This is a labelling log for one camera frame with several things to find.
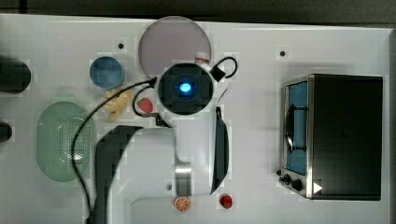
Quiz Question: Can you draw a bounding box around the black cylinder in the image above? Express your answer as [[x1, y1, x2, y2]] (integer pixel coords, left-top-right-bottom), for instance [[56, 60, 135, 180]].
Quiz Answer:
[[0, 122, 12, 143], [0, 58, 31, 94]]

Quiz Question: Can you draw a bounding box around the silver toaster oven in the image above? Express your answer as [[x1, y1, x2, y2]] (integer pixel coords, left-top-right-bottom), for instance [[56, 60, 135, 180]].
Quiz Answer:
[[276, 74, 383, 201]]

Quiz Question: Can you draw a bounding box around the orange slice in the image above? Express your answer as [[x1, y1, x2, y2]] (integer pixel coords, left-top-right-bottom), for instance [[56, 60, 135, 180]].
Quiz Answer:
[[174, 197, 191, 212]]

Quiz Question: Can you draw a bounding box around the red ketchup bottle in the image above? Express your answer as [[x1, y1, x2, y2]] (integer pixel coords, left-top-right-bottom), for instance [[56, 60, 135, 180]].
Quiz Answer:
[[194, 55, 210, 64]]

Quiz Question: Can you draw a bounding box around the yellow banana bunch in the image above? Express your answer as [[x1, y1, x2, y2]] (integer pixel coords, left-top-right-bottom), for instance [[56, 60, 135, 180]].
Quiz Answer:
[[99, 88, 133, 122]]

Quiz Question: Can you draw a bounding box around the black cylinder lower left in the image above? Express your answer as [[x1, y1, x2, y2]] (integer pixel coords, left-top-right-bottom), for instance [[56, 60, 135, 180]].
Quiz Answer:
[[0, 122, 12, 143]]

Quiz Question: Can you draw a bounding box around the green oval strainer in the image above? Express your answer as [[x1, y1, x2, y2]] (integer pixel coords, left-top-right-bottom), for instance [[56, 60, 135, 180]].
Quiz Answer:
[[36, 102, 92, 182]]

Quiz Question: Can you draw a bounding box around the grey round plate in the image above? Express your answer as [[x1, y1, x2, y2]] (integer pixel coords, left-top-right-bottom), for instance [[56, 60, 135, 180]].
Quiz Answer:
[[138, 16, 212, 77]]

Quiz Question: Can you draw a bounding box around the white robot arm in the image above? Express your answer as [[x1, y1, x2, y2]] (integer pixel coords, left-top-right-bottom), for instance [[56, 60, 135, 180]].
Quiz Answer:
[[86, 63, 229, 224]]

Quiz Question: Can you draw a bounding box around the blue bowl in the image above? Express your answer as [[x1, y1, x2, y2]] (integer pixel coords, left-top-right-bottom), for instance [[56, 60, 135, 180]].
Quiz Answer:
[[90, 56, 124, 90]]

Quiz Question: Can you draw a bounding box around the red strawberry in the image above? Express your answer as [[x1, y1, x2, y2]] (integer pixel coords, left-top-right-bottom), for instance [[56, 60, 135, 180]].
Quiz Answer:
[[137, 98, 153, 113]]

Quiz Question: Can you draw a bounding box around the red apple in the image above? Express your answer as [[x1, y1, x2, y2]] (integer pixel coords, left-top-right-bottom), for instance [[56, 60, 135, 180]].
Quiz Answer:
[[219, 194, 233, 209]]

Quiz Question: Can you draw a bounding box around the black cable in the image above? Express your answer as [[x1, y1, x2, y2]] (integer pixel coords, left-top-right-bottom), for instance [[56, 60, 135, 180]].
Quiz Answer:
[[70, 56, 239, 218]]

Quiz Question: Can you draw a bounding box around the black cylinder upper left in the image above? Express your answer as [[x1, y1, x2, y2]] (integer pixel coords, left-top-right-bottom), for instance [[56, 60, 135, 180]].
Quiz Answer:
[[0, 58, 31, 94]]

